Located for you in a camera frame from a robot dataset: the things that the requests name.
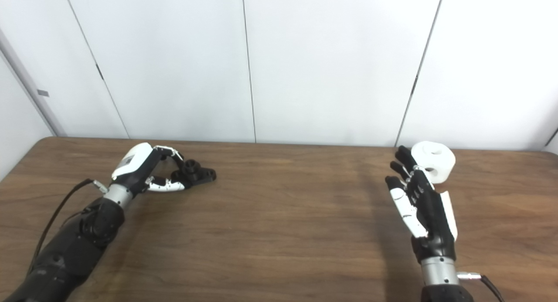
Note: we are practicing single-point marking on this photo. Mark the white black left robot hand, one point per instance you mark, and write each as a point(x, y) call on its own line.
point(133, 162)

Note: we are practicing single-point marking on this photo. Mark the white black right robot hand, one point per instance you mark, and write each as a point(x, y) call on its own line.
point(431, 215)

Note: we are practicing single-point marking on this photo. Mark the black flanged holder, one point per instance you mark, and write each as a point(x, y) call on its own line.
point(200, 174)

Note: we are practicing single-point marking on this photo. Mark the round white piece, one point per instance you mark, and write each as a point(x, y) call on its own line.
point(442, 162)

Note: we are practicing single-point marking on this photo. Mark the small gray wall tag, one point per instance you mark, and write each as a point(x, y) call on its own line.
point(42, 93)

